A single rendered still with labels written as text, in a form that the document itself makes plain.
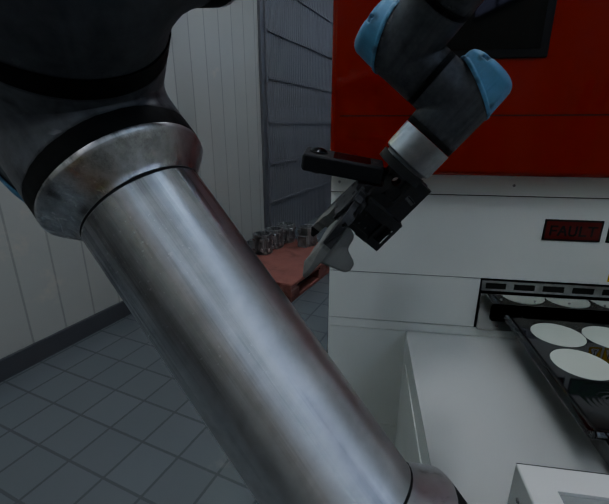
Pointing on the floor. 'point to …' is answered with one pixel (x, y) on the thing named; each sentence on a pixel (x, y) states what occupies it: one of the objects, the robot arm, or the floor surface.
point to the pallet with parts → (288, 256)
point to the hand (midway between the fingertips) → (303, 252)
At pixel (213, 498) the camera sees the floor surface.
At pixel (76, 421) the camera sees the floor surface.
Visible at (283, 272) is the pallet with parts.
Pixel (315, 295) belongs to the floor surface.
